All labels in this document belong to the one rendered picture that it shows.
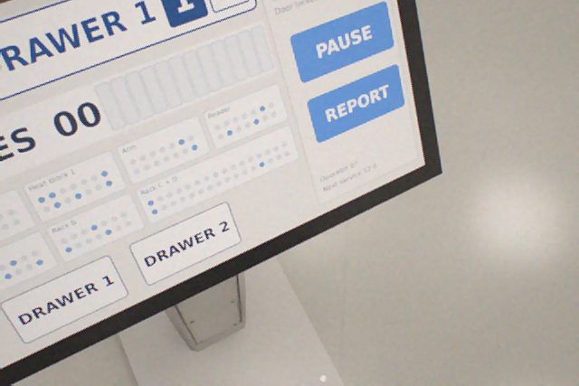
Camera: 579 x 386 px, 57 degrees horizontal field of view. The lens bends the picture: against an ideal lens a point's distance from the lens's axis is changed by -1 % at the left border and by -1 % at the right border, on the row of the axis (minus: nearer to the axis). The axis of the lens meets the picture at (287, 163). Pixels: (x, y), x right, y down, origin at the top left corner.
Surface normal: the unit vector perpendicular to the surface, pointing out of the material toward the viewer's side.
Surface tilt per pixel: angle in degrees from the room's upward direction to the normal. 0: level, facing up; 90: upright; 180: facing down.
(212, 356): 0
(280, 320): 5
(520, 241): 0
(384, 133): 50
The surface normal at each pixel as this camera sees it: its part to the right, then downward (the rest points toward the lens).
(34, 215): 0.40, 0.32
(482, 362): 0.06, -0.46
